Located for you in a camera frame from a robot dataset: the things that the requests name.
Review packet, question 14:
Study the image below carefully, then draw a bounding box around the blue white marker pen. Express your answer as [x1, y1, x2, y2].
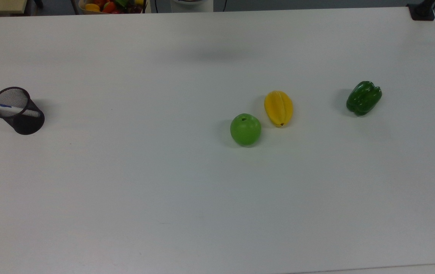
[0, 100, 40, 118]

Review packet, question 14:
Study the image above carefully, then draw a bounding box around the black mesh pen cup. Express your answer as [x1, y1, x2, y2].
[0, 87, 45, 135]

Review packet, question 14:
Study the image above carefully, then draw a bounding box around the green apple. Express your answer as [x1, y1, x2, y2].
[230, 113, 262, 147]

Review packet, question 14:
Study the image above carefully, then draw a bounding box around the yellow starfruit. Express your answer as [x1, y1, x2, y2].
[264, 90, 293, 128]

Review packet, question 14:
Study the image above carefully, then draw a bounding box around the green bell pepper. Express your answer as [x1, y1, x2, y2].
[346, 81, 383, 116]

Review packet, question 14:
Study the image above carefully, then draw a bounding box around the basket of toy fruit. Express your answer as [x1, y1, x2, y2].
[78, 0, 148, 15]

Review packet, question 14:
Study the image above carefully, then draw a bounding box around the black clamp mount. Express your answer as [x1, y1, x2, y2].
[407, 0, 435, 21]

